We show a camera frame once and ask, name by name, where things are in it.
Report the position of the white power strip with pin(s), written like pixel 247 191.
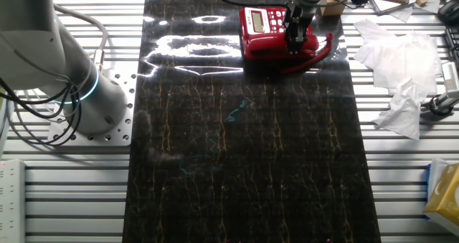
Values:
pixel 10 200

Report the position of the black keyboard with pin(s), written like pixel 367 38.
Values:
pixel 453 42

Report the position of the silver ribbed camera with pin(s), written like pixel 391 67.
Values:
pixel 452 76

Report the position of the blue white tissue pack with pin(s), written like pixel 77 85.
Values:
pixel 435 175

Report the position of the black marble pattern mat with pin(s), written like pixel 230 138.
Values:
pixel 215 164

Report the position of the small silver camera device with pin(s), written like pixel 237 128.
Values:
pixel 448 99

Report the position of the metal tray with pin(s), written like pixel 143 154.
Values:
pixel 387 7

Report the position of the yellow tissue box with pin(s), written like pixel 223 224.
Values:
pixel 444 196

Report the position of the black computer mouse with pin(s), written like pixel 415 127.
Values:
pixel 450 11

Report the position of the crumpled white tissue paper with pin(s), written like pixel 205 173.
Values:
pixel 394 56

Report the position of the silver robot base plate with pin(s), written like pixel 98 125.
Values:
pixel 122 128

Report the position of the red telephone handset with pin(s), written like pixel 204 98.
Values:
pixel 265 44

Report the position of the red telephone base with keypad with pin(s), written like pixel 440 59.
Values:
pixel 258 21

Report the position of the wooden block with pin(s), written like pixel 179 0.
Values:
pixel 333 6

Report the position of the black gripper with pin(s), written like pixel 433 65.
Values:
pixel 297 15

